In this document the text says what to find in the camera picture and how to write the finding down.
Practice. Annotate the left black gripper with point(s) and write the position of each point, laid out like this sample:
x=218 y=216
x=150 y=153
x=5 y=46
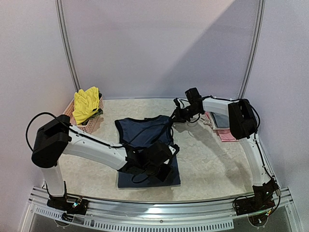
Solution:
x=164 y=175

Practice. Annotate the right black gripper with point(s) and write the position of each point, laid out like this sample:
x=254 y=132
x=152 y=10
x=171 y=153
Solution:
x=179 y=115

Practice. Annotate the navy blue garment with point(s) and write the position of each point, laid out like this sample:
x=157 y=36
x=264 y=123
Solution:
x=146 y=141

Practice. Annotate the grey blue button shirt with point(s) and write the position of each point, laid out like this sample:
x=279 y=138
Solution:
x=221 y=121

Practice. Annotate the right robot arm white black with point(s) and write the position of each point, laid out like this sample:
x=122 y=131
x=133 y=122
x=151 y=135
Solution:
x=243 y=121

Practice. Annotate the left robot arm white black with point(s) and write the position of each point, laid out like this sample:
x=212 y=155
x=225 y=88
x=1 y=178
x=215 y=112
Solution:
x=59 y=136

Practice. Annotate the pink plastic laundry basket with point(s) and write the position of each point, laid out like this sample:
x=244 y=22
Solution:
x=76 y=119

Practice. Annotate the pink folded garment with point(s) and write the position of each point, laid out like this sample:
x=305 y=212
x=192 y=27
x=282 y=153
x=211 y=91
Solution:
x=224 y=134

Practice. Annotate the yellow garment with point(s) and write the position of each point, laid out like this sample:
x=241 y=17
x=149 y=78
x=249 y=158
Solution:
x=86 y=100

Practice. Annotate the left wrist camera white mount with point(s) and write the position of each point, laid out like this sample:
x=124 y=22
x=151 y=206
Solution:
x=174 y=149

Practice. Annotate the aluminium front rail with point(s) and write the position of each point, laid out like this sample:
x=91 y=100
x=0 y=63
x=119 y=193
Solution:
x=118 y=216

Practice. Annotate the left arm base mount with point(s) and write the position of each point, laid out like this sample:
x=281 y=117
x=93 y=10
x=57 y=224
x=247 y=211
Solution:
x=73 y=205

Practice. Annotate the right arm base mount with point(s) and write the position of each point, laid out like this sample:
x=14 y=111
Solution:
x=267 y=196

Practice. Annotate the right aluminium corner post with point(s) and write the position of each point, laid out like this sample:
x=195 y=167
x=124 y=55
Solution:
x=254 y=46

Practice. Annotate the aluminium corner post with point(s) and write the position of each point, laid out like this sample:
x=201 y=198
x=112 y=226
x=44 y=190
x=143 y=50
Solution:
x=66 y=43
x=254 y=46

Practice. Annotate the left aluminium corner post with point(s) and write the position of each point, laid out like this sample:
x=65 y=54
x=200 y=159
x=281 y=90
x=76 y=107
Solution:
x=66 y=43

